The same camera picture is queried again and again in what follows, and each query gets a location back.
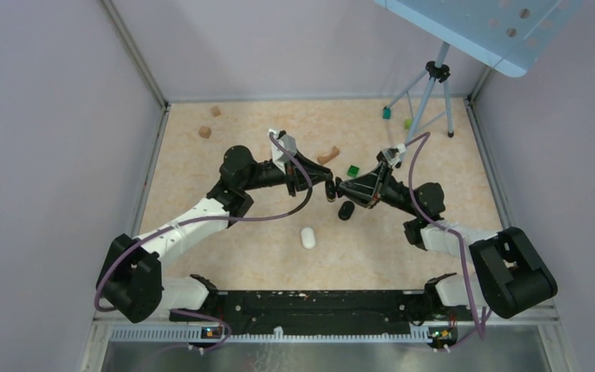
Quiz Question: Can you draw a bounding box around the black earbud charging case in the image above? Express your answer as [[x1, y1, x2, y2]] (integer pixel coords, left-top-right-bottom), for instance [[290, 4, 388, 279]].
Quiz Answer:
[[337, 201, 356, 221]]

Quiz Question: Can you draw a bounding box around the small tan wooden cube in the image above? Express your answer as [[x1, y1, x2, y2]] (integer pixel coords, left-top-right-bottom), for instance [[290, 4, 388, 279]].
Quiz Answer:
[[210, 105, 222, 117]]

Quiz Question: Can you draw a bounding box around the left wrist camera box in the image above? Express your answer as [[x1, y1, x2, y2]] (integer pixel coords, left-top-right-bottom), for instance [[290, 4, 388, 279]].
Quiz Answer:
[[268, 129, 297, 175]]

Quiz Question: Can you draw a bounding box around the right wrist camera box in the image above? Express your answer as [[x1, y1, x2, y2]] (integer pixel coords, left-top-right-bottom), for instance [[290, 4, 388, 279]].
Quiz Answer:
[[377, 143, 407, 168]]

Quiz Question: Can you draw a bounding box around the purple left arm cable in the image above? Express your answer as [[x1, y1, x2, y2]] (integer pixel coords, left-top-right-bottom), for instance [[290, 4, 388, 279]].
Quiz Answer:
[[93, 130, 314, 354]]

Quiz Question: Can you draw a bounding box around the white earbud charging case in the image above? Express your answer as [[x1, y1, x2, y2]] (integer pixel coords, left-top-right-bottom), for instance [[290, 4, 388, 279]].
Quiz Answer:
[[301, 227, 316, 250]]

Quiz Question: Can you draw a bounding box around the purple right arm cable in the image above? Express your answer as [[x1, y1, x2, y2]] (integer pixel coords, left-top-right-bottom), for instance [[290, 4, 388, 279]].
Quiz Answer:
[[404, 132, 493, 353]]

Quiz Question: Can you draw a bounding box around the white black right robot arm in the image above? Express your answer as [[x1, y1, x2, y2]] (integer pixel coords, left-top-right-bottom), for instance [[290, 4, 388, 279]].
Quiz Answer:
[[328, 164, 559, 319]]

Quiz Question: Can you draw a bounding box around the grey tripod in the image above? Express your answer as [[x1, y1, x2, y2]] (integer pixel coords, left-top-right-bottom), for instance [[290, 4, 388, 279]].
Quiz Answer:
[[383, 42, 455, 142]]

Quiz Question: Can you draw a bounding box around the light blue perforated panel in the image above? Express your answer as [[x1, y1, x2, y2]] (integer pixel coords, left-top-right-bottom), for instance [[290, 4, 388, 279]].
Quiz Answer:
[[376, 0, 582, 78]]

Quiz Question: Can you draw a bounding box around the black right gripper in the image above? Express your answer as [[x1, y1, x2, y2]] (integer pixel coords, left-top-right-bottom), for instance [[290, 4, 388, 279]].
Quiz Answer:
[[337, 161, 421, 218]]

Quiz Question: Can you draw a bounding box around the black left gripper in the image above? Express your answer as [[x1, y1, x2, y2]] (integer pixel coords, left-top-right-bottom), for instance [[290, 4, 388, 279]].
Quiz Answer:
[[242, 148, 332, 197]]

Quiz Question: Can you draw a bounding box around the brown wooden arch block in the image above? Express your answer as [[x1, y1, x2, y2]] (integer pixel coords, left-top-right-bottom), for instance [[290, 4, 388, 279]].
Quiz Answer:
[[317, 146, 340, 165]]

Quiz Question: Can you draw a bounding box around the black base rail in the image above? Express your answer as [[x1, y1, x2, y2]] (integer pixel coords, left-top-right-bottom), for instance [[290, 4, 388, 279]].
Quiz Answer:
[[198, 290, 472, 336]]

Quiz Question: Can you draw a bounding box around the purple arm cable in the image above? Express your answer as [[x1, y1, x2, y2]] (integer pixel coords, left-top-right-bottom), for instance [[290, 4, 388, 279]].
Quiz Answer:
[[93, 130, 314, 354], [404, 132, 493, 353]]

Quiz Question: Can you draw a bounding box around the green block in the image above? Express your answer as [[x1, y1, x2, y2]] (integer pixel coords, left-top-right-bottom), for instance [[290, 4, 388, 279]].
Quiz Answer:
[[347, 165, 360, 178]]

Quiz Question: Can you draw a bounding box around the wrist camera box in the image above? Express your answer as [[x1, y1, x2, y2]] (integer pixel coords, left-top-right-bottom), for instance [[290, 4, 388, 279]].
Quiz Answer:
[[268, 129, 297, 175], [377, 143, 407, 168]]

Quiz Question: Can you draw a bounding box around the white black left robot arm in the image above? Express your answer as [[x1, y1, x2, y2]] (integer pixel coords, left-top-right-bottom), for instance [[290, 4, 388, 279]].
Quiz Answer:
[[94, 145, 333, 323]]

